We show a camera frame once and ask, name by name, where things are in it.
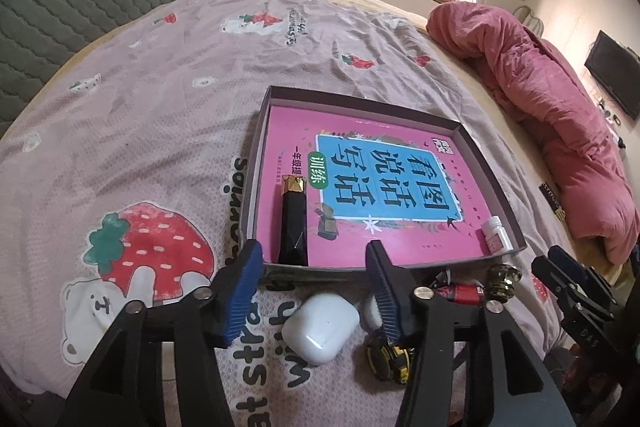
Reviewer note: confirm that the red and black lighter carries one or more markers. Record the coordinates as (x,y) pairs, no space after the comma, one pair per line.
(462,293)

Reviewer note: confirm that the pink strawberry printed bed sheet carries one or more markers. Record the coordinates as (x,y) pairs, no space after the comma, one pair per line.
(175,107)

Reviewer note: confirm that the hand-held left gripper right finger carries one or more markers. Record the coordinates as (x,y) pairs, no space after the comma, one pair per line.
(385,292)

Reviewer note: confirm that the grey cardboard box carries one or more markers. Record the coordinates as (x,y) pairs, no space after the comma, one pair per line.
(252,187)

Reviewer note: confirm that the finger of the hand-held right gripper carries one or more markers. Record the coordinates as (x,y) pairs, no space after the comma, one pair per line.
(582,274)
(565,292)

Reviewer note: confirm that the brass knob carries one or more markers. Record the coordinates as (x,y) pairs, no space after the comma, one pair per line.
(502,282)

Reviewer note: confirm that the black lipstick with gold cap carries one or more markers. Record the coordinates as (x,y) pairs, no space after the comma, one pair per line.
(292,227)

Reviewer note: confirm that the black flat television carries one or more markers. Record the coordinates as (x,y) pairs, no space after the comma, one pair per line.
(615,72)

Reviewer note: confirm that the white metal chair back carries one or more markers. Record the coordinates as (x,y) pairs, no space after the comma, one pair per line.
(530,19)

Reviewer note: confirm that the pink and blue book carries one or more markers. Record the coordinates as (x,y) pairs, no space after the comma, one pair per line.
(390,182)

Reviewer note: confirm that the white earbuds case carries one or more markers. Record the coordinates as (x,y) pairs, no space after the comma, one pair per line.
(320,327)

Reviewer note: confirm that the black key clip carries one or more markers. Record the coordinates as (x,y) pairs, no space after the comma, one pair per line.
(437,281)

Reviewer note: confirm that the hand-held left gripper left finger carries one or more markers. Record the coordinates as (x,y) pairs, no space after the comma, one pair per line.
(242,292)

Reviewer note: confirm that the yellow and black wristwatch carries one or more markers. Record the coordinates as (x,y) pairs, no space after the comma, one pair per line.
(387,359)

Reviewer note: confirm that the white ribbed bottle cap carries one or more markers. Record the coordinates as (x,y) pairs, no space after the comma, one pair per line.
(371,313)

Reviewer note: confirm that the pink duvet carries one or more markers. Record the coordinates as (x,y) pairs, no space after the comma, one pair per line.
(565,107)

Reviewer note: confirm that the small white pill bottle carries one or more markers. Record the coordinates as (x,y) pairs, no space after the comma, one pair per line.
(496,234)

